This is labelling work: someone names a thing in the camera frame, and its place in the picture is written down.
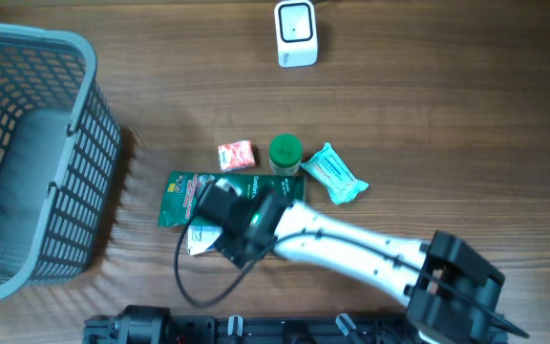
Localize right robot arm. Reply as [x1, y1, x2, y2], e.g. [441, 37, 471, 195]
[200, 184, 529, 343]

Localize grey plastic mesh basket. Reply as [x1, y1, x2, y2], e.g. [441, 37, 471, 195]
[0, 24, 122, 300]

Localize teal tissue pack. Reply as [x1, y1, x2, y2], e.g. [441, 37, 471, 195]
[301, 142, 369, 204]

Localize green detergent pouch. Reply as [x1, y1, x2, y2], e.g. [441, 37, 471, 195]
[159, 171, 307, 227]

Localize red orange small packet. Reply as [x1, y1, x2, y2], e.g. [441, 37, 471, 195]
[218, 140, 256, 172]

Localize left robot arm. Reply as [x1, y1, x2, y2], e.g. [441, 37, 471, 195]
[82, 305, 180, 344]

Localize green lid jar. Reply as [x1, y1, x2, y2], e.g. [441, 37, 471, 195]
[268, 134, 303, 176]

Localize white plaster box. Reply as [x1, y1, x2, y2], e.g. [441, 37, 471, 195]
[187, 226, 222, 256]

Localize white barcode scanner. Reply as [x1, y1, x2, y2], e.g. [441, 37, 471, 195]
[273, 0, 318, 68]

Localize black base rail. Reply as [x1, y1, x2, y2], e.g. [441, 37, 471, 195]
[82, 312, 509, 344]

